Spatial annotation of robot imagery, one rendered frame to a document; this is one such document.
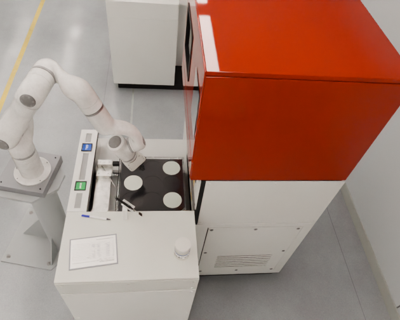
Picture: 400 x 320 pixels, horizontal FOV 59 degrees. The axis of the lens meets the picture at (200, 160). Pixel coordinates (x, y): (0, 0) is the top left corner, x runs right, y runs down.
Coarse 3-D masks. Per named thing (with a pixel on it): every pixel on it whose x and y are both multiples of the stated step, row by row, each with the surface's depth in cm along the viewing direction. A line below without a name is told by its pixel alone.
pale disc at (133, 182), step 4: (132, 176) 195; (136, 176) 195; (124, 180) 193; (128, 180) 193; (132, 180) 193; (136, 180) 193; (140, 180) 194; (124, 184) 191; (128, 184) 191; (132, 184) 192; (136, 184) 192; (140, 184) 192; (128, 188) 190; (132, 188) 190; (136, 188) 190
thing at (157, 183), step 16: (160, 160) 204; (176, 160) 206; (128, 176) 195; (144, 176) 196; (160, 176) 197; (176, 176) 198; (128, 192) 188; (144, 192) 189; (160, 192) 190; (176, 192) 191; (144, 208) 183; (160, 208) 184; (176, 208) 185
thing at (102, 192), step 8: (104, 168) 199; (112, 168) 201; (96, 184) 192; (104, 184) 192; (96, 192) 188; (104, 192) 189; (96, 200) 185; (104, 200) 186; (96, 208) 182; (104, 208) 183
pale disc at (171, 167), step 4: (164, 164) 203; (168, 164) 203; (172, 164) 203; (176, 164) 203; (164, 168) 201; (168, 168) 201; (172, 168) 201; (176, 168) 202; (168, 172) 199; (172, 172) 200; (176, 172) 200
